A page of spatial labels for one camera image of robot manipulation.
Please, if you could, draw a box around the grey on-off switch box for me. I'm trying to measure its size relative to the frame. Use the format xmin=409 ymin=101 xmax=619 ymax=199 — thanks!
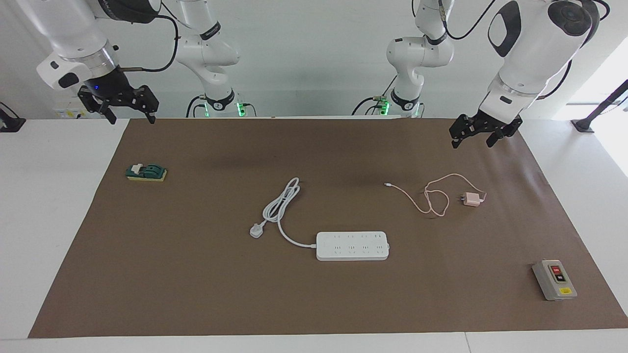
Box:
xmin=532 ymin=260 xmax=578 ymax=301

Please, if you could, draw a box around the pink charging cable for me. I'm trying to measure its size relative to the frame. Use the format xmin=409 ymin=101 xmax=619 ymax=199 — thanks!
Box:
xmin=384 ymin=174 xmax=487 ymax=217

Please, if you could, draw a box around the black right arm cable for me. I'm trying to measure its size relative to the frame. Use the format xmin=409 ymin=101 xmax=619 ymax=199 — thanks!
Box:
xmin=120 ymin=0 xmax=179 ymax=73

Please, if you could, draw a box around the black base cable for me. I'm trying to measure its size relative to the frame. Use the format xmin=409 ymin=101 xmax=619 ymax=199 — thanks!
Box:
xmin=351 ymin=76 xmax=398 ymax=116
xmin=185 ymin=96 xmax=208 ymax=119

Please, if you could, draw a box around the white power strip cord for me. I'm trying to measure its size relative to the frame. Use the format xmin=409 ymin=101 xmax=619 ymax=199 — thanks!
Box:
xmin=249 ymin=177 xmax=318 ymax=248

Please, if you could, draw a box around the black table clamp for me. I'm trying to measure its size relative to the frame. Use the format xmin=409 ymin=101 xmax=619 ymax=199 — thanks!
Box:
xmin=0 ymin=101 xmax=26 ymax=133

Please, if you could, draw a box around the white wall socket box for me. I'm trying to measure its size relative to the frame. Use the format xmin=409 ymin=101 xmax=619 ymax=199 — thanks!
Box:
xmin=53 ymin=107 xmax=96 ymax=119

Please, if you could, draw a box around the brown table mat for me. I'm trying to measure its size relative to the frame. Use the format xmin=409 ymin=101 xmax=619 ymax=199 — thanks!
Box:
xmin=28 ymin=117 xmax=628 ymax=339

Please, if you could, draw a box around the green knife switch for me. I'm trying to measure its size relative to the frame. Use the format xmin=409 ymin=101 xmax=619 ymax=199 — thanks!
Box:
xmin=125 ymin=163 xmax=168 ymax=182

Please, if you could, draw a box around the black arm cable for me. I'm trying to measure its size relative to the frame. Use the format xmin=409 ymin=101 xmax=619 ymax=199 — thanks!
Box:
xmin=437 ymin=0 xmax=611 ymax=101
xmin=120 ymin=0 xmax=179 ymax=73

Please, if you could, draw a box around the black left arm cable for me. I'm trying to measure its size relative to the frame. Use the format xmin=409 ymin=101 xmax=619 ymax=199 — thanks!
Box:
xmin=437 ymin=0 xmax=611 ymax=101

